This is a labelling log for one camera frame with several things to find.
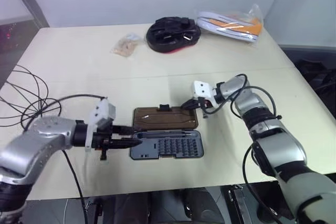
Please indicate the dark window frame post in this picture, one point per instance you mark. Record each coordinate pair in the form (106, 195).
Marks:
(34, 1)

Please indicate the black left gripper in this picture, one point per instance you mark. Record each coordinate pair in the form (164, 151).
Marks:
(103, 136)

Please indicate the black bin beside table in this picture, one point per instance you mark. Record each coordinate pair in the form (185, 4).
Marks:
(312, 64)

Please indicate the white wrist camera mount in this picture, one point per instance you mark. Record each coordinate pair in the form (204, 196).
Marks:
(101, 111)
(203, 90)

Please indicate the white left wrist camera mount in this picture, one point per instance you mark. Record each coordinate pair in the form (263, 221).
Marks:
(101, 111)

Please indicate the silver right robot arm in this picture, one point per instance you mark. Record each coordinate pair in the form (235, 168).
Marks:
(278, 150)

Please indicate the small clear bag of snacks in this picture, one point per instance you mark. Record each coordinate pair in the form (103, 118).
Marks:
(125, 45)

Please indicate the black metal bracket under table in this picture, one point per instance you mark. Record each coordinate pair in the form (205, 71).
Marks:
(237, 203)

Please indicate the clear bag of orange-white items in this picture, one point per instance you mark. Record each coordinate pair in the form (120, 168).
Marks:
(231, 26)

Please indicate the black screwdriver bit case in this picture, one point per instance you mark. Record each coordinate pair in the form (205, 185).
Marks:
(168, 134)

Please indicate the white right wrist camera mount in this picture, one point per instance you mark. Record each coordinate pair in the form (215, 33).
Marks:
(203, 90)

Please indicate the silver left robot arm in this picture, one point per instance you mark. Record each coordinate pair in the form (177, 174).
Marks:
(39, 140)

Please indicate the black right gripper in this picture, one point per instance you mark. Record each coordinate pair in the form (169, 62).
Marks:
(204, 102)

